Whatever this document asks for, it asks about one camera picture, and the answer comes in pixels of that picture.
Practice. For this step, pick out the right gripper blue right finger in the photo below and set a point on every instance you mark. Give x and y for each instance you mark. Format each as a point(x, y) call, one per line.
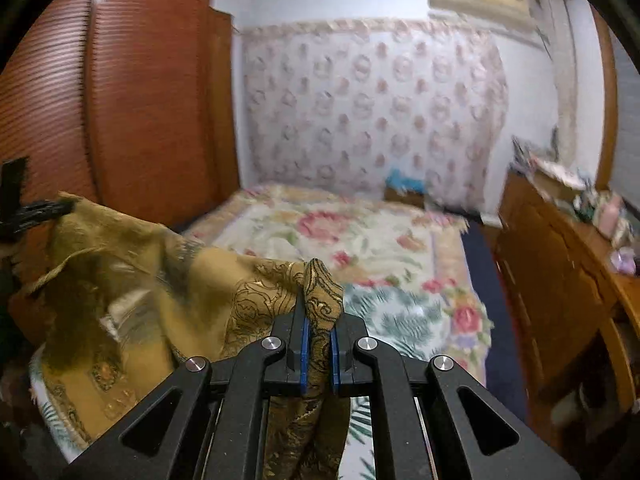
point(349, 374)

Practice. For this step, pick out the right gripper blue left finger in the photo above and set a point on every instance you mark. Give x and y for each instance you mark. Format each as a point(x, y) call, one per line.
point(289, 374)

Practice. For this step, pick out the golden brown patterned shirt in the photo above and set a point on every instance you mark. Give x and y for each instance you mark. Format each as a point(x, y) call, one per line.
point(131, 299)

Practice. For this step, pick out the palm leaf print cloth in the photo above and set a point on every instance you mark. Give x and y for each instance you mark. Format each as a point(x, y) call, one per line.
point(415, 324)

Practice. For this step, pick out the floral bedspread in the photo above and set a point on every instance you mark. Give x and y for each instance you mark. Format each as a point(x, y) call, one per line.
point(361, 242)

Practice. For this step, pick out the dark blue bed sheet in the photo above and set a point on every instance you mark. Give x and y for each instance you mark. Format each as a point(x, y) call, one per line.
point(504, 375)

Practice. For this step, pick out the red-brown louvered wardrobe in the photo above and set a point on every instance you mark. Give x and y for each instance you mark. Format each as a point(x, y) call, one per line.
point(127, 103)

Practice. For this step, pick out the blue item at headboard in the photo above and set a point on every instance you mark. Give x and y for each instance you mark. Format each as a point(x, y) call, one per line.
point(402, 184)

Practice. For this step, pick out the brown wooden sideboard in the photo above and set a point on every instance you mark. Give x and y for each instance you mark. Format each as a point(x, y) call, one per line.
point(576, 319)

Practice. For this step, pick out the beige tied window curtain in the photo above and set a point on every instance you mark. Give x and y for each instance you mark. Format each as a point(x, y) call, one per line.
point(563, 56)

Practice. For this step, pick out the pink bottle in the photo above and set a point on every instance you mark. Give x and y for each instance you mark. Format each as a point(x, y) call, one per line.
point(609, 215)

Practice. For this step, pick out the grey window roller blind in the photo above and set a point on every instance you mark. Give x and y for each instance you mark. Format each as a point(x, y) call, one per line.
point(625, 178)

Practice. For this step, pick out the pink ring-pattern wall curtain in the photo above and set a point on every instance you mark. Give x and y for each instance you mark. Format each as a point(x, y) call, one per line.
point(342, 105)

